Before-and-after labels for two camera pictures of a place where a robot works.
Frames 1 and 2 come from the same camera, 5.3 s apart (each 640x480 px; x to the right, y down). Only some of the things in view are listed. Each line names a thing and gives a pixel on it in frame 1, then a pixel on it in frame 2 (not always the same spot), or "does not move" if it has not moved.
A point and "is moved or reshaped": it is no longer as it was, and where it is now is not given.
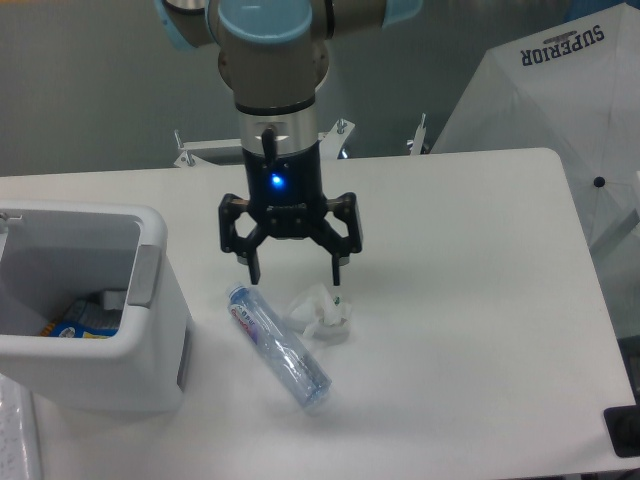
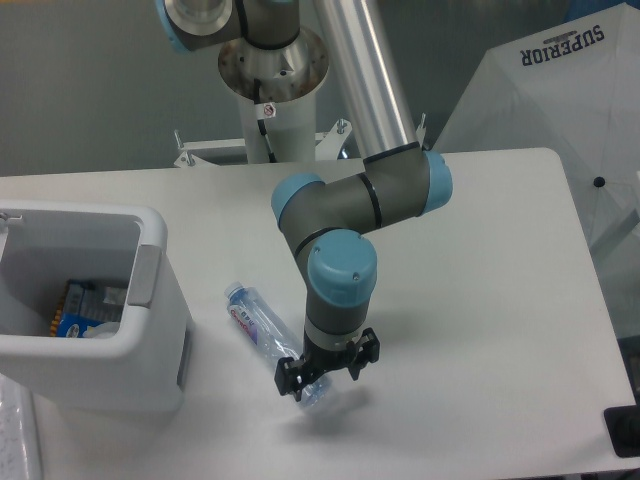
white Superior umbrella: [572, 89] does not move
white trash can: [54, 253] does not move
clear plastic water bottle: [302, 374] does not move
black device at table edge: [623, 425] does not move
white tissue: [321, 316] is moved or reshaped
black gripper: [287, 191] to [291, 376]
